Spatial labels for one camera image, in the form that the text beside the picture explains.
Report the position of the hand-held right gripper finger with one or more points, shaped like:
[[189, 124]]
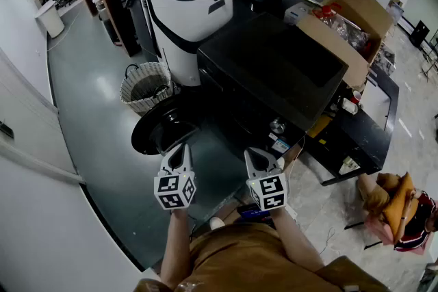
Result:
[[250, 165], [273, 164]]

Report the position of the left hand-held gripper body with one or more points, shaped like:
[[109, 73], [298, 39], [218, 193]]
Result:
[[172, 189]]

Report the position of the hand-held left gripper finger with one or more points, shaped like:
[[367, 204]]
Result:
[[166, 162], [187, 160]]

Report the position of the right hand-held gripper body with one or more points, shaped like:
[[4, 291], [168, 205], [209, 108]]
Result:
[[270, 191]]

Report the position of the black machine door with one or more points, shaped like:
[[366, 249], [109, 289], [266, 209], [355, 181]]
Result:
[[154, 133]]

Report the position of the person's left forearm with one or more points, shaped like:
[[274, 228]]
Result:
[[175, 246]]

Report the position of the person's right forearm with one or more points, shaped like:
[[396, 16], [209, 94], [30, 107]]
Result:
[[296, 242]]

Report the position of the large black machine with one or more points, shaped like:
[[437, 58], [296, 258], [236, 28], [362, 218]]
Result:
[[246, 54]]

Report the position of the white and grey machine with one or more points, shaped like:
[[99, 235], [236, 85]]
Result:
[[184, 20]]

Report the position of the blue device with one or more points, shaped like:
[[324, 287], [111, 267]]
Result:
[[251, 211]]

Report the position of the person's white shoe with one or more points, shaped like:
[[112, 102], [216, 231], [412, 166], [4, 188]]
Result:
[[217, 223]]

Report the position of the person's brown shirt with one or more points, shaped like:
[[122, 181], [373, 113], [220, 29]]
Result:
[[246, 260]]

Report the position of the woven laundry basket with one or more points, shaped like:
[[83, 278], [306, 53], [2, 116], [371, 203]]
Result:
[[143, 92]]

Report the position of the black low table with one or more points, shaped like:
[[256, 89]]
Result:
[[362, 140]]

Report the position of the white soap dish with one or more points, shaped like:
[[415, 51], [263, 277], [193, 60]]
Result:
[[350, 107]]

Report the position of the red cup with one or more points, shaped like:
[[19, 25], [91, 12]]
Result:
[[356, 97]]

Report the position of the pink seat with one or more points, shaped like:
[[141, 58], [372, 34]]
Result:
[[376, 232]]

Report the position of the cardboard box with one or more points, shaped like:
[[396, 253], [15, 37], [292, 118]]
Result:
[[328, 41]]

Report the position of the white packet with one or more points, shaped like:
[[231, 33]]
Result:
[[296, 13]]

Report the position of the clear jug with red cap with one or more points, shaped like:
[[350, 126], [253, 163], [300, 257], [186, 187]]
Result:
[[326, 15]]

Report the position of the black speaker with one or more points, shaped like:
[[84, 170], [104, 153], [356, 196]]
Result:
[[419, 33]]

